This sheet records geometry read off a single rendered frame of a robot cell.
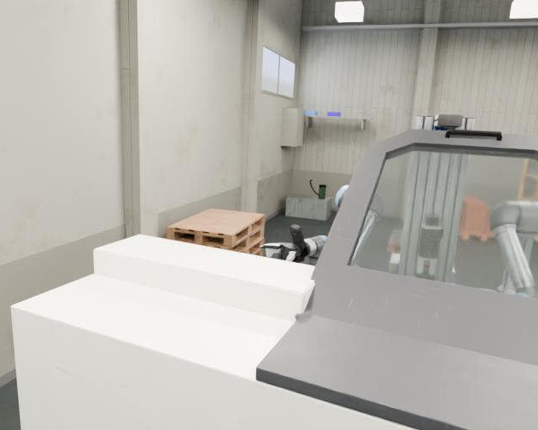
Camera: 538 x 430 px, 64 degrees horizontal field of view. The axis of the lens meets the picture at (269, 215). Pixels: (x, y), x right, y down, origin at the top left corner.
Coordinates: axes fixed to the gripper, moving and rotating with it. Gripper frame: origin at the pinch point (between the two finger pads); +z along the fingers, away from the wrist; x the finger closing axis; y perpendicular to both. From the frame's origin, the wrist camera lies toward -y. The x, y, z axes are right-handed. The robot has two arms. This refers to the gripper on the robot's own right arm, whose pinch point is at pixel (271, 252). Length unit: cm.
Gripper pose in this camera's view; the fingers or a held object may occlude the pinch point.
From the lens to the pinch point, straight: 171.3
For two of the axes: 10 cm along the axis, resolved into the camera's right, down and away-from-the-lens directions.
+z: -6.9, 1.2, -7.1
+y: -1.4, 9.4, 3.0
